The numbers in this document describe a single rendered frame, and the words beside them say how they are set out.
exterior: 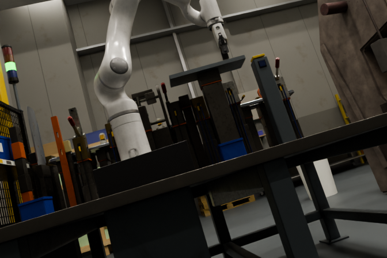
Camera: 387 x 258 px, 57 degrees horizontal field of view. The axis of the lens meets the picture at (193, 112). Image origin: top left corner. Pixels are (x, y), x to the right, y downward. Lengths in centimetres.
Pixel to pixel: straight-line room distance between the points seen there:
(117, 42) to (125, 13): 15
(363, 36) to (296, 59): 647
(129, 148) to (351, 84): 326
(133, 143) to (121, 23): 52
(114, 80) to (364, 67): 312
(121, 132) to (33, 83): 733
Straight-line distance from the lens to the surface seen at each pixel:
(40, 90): 856
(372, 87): 408
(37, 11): 933
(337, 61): 435
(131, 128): 136
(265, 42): 1033
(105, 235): 679
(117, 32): 154
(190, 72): 166
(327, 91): 1048
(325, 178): 543
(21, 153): 197
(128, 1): 160
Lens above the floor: 65
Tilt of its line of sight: 11 degrees up
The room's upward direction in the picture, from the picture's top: 17 degrees counter-clockwise
